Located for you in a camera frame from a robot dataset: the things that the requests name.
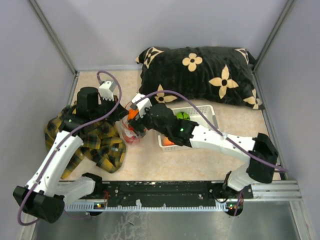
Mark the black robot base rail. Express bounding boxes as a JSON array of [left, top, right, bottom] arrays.
[[82, 180, 239, 208]]

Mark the green striped toy melon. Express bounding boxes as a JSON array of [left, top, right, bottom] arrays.
[[175, 111, 191, 121]]

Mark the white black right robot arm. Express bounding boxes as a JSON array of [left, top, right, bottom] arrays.
[[128, 103, 278, 198]]

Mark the black floral plush pillow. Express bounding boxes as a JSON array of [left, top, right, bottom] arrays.
[[135, 46, 265, 110]]

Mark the yellow black plaid shirt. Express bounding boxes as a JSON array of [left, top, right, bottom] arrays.
[[44, 104, 126, 179]]

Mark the orange peach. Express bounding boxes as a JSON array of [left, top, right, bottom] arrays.
[[162, 136, 174, 147]]

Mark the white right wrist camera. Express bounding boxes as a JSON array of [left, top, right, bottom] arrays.
[[131, 93, 152, 118]]

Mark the clear zip bag orange zipper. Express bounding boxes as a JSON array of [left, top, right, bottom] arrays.
[[120, 101, 147, 142]]

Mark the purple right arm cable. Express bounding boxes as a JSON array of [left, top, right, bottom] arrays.
[[131, 90, 288, 173]]

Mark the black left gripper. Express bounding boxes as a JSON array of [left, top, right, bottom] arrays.
[[90, 94, 129, 123]]

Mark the aluminium frame rail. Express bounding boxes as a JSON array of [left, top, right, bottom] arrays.
[[62, 180, 302, 214]]

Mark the orange tangerine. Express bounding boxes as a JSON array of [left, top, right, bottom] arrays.
[[127, 108, 139, 121]]

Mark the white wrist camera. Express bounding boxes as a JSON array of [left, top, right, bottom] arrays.
[[131, 93, 152, 118], [98, 80, 116, 102]]

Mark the red apple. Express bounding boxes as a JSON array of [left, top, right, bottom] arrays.
[[122, 129, 140, 144]]

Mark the white perforated plastic basket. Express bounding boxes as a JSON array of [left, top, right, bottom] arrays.
[[158, 104, 219, 152]]

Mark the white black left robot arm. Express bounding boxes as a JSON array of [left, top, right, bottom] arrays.
[[13, 84, 128, 223]]

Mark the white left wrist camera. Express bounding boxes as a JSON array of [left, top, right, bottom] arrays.
[[98, 80, 116, 102]]

